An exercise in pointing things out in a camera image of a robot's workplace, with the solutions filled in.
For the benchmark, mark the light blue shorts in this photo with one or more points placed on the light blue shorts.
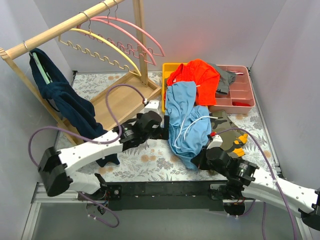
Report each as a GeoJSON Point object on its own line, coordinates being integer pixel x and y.
{"type": "Point", "coordinates": [189, 124]}

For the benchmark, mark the wooden clothes rack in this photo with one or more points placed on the wooden clothes rack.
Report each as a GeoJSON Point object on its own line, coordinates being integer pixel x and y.
{"type": "Point", "coordinates": [124, 102]}

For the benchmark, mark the pink hanger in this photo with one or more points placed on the pink hanger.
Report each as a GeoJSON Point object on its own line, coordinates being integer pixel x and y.
{"type": "Point", "coordinates": [142, 51]}
{"type": "Point", "coordinates": [138, 9]}

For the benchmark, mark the floral table mat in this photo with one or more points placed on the floral table mat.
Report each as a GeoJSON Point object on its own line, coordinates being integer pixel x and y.
{"type": "Point", "coordinates": [154, 160]}

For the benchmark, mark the orange shorts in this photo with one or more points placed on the orange shorts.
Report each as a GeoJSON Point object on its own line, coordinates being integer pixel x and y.
{"type": "Point", "coordinates": [205, 77]}

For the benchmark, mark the navy blue shorts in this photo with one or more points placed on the navy blue shorts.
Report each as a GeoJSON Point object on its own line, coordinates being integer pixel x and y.
{"type": "Point", "coordinates": [79, 111]}

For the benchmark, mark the grey shorts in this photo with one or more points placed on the grey shorts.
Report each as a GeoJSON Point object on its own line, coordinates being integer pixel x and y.
{"type": "Point", "coordinates": [226, 79]}

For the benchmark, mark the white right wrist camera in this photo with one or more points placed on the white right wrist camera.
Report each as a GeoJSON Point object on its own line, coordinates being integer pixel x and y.
{"type": "Point", "coordinates": [215, 140]}

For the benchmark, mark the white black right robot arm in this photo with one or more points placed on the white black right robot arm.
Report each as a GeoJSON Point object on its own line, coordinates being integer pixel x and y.
{"type": "Point", "coordinates": [246, 179]}

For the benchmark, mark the rear pink hanger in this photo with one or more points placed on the rear pink hanger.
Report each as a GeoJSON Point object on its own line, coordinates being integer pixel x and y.
{"type": "Point", "coordinates": [138, 9]}

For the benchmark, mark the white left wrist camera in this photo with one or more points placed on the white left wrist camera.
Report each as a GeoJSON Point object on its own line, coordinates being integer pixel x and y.
{"type": "Point", "coordinates": [153, 105]}

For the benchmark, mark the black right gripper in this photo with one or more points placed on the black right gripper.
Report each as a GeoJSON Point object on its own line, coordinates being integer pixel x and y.
{"type": "Point", "coordinates": [198, 161]}

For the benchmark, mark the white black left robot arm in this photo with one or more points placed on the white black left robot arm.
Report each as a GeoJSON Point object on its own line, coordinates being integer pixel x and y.
{"type": "Point", "coordinates": [58, 169]}

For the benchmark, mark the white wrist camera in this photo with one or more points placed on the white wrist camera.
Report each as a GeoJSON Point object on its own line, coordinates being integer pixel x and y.
{"type": "Point", "coordinates": [153, 105]}
{"type": "Point", "coordinates": [215, 140]}

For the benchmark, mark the yellow plastic tray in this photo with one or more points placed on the yellow plastic tray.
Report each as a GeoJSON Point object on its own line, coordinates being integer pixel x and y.
{"type": "Point", "coordinates": [167, 69]}

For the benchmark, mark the red item in tray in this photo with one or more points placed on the red item in tray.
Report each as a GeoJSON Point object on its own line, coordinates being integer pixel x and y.
{"type": "Point", "coordinates": [241, 104]}

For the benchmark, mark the front pink hanger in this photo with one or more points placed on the front pink hanger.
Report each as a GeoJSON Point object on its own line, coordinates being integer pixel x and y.
{"type": "Point", "coordinates": [142, 51]}

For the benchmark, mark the pink divided tray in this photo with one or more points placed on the pink divided tray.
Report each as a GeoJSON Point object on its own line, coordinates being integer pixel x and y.
{"type": "Point", "coordinates": [239, 91]}

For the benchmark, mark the light green hanger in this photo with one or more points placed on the light green hanger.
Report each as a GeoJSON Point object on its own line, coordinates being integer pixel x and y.
{"type": "Point", "coordinates": [46, 77]}

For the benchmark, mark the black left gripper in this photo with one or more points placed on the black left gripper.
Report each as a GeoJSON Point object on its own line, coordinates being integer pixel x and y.
{"type": "Point", "coordinates": [165, 127]}

